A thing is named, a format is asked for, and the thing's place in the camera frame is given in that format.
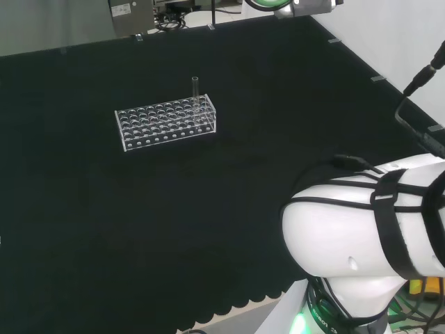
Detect black cables by robot base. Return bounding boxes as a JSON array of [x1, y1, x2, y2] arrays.
[[387, 278, 445, 334]]

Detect black tripod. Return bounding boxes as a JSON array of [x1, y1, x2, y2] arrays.
[[395, 38, 445, 158]]

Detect grey metal cabinet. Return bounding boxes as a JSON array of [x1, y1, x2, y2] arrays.
[[107, 0, 156, 38]]

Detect black cable bundle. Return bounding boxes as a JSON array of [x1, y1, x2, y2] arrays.
[[154, 9, 189, 34]]

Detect clear plastic test tube rack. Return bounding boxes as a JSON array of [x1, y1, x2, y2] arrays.
[[114, 93, 218, 153]]

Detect clear glass test tube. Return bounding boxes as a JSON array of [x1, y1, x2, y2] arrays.
[[191, 75, 203, 135]]

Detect black bench cloth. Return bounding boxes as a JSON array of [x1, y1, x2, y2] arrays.
[[0, 15, 445, 334]]

